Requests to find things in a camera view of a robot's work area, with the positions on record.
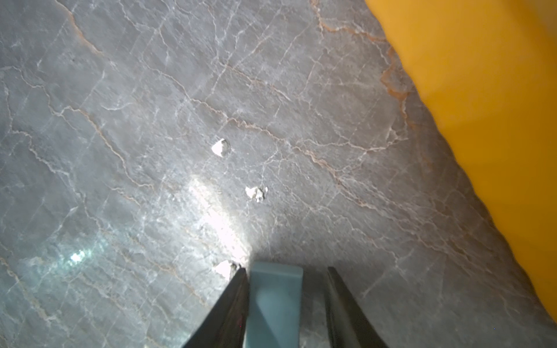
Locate yellow plastic tub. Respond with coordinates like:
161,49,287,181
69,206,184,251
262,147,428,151
368,1,556,317

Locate teal eraser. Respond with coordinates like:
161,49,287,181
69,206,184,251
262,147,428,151
245,262,303,348

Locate white crumb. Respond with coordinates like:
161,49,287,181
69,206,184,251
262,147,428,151
211,139,231,158
213,260,242,281
245,186,268,203

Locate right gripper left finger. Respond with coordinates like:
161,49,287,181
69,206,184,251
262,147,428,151
183,268,249,348

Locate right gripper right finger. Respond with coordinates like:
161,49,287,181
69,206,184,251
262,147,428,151
324,267,388,348

